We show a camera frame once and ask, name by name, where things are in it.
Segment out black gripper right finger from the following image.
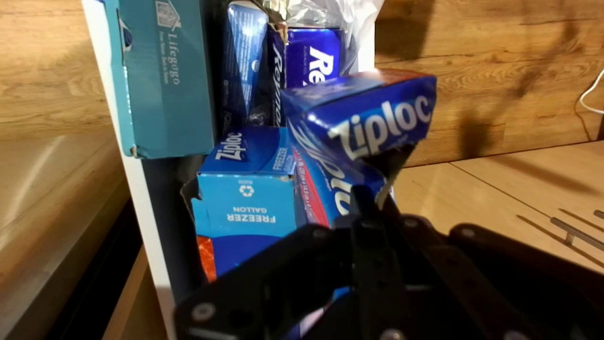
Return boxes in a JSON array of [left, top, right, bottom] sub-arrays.
[[375, 187, 604, 340]]

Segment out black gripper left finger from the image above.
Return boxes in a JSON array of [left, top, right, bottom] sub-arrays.
[[175, 185, 379, 340]]

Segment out blue Ziploc box orange end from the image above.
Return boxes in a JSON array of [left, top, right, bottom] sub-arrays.
[[281, 68, 439, 231]]

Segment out blue Ziploc freezer gallon box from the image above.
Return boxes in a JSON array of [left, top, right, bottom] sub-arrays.
[[187, 125, 309, 284]]

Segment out white wooden drawer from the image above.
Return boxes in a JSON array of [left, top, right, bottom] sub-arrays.
[[81, 0, 387, 340]]

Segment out dark blue Reynolds box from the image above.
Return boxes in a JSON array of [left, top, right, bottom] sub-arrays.
[[270, 25, 355, 129]]

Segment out teal cardboard box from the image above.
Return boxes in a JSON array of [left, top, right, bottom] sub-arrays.
[[102, 0, 217, 161]]

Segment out clear plastic bag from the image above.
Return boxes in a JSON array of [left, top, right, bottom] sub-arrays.
[[270, 0, 383, 72]]

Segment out long metal cabinet handle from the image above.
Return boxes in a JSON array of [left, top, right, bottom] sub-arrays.
[[515, 206, 604, 255]]

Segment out white floor cable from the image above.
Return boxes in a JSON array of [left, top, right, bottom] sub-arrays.
[[575, 66, 604, 117]]

